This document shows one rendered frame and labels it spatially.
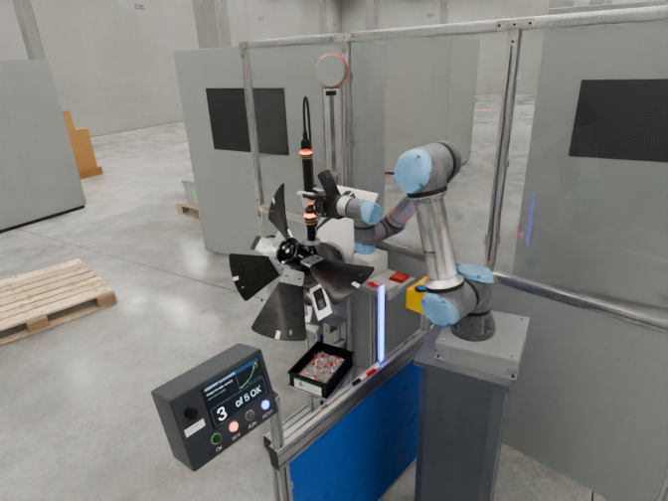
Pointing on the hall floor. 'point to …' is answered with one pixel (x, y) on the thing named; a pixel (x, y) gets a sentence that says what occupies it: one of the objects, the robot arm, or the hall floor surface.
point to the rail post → (282, 484)
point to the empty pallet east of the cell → (50, 297)
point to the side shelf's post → (374, 329)
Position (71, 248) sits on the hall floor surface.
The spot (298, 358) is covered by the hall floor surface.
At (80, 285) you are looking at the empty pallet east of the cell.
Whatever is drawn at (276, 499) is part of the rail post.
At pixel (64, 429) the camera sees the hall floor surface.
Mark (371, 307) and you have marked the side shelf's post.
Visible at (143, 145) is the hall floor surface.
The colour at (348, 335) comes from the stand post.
